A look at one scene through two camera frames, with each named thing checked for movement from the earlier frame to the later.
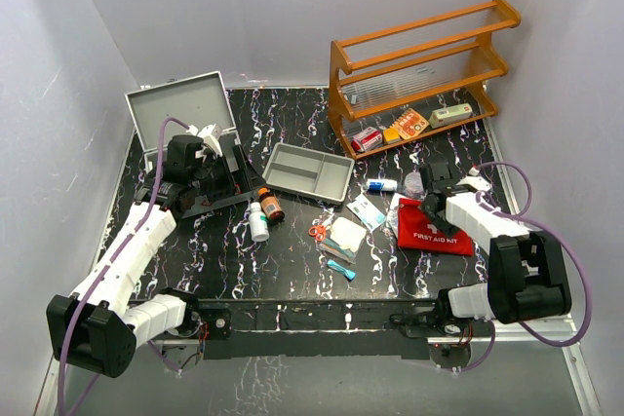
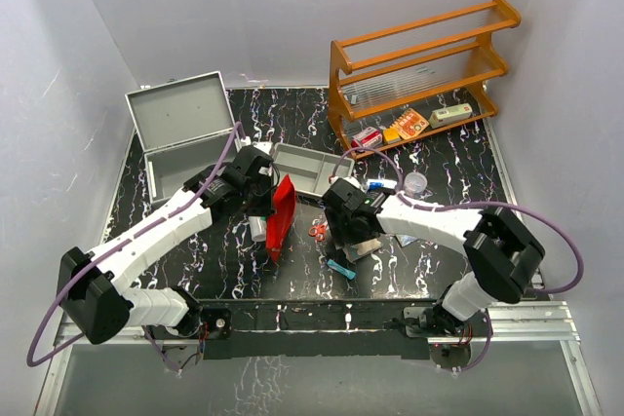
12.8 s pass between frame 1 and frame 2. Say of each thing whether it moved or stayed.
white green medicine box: stayed
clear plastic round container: stayed
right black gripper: moved
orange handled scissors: stayed
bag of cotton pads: moved
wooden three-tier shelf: stayed
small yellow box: stayed
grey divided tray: stayed
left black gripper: moved
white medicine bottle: stayed
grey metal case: stayed
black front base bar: stayed
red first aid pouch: moved
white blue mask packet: moved
